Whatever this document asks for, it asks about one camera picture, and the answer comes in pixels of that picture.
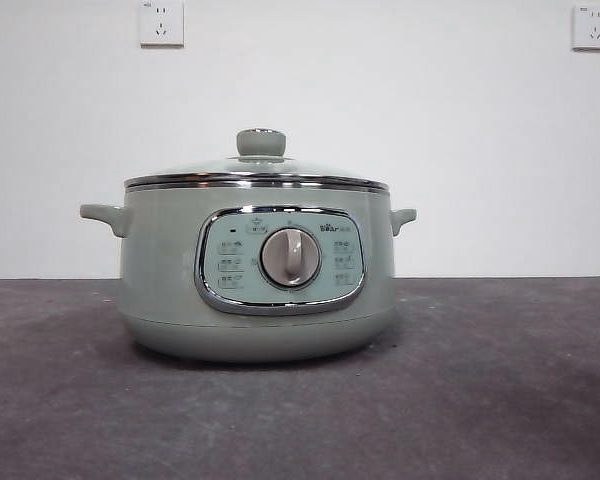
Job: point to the glass lid with green knob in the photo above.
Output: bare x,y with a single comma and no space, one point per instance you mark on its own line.
260,145

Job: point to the pale green electric pot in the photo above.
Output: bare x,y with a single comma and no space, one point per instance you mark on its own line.
170,280

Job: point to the white wall socket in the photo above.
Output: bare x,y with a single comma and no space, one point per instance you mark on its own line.
593,27
162,25

